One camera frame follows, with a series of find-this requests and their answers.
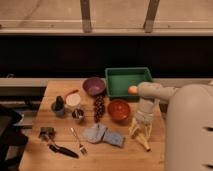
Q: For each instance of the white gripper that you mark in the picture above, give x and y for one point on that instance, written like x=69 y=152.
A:
x=144 y=114

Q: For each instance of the yellow banana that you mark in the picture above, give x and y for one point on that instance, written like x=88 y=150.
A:
x=141 y=138

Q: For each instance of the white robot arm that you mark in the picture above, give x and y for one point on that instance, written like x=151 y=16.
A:
x=189 y=123

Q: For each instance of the green plastic tray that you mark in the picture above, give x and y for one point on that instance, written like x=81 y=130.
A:
x=118 y=80

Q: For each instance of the orange bowl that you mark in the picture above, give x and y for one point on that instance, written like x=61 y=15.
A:
x=118 y=110

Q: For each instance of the orange apple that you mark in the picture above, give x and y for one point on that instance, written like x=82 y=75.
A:
x=132 y=90

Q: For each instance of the blue grey cloth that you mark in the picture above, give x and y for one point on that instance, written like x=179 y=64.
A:
x=100 y=133

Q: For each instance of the dark grape bunch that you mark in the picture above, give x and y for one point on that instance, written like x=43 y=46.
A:
x=99 y=108

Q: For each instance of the purple bowl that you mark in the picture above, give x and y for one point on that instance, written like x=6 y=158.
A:
x=94 y=86

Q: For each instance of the small metal cup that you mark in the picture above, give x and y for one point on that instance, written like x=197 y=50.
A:
x=78 y=115

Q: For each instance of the white lidded container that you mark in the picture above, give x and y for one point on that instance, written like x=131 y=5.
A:
x=73 y=100

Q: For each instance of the blue cup with utensil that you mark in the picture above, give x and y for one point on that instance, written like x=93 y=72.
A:
x=58 y=107

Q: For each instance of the grey metal clip object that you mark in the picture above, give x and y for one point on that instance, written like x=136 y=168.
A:
x=47 y=133

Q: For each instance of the black chair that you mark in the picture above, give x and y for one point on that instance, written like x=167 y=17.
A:
x=10 y=136

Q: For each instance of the orange handled spoon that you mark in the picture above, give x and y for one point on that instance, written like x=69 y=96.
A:
x=71 y=92

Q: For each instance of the black handled spatula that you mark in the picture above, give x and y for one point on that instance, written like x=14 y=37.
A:
x=63 y=150

